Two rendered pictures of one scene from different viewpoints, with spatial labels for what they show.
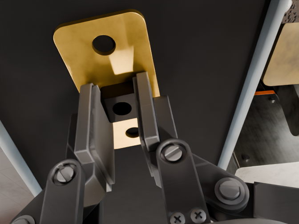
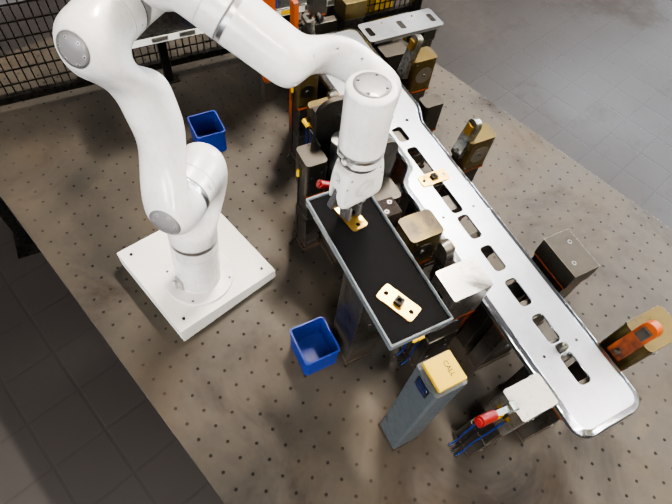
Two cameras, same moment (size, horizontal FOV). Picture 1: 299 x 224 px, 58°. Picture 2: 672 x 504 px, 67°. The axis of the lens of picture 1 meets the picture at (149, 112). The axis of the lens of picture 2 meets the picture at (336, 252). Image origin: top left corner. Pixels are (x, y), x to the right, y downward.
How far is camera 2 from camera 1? 105 cm
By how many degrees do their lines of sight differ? 74
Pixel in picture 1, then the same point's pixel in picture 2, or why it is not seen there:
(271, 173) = (457, 271)
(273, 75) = (413, 237)
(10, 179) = not seen: outside the picture
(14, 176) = not seen: outside the picture
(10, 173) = not seen: outside the picture
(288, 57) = (411, 230)
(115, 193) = (367, 256)
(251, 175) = (448, 276)
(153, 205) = (387, 262)
